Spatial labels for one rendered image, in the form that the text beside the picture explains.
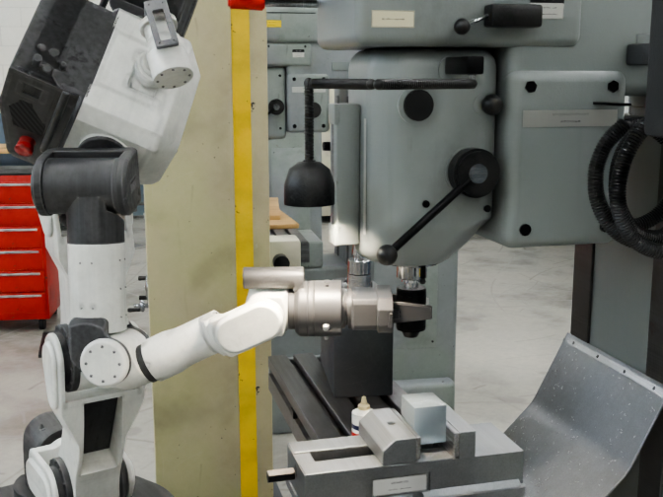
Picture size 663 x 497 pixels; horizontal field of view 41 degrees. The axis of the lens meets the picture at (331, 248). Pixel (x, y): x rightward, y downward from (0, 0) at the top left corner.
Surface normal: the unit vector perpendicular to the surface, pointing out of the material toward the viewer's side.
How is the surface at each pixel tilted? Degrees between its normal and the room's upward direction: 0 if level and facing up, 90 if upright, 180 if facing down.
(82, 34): 57
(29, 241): 90
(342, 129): 90
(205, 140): 90
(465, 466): 90
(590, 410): 63
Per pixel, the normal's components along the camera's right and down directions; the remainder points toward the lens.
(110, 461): 0.25, -0.80
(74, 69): 0.46, -0.41
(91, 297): -0.13, 0.08
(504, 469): 0.25, 0.18
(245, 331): -0.01, 0.32
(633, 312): -0.97, 0.05
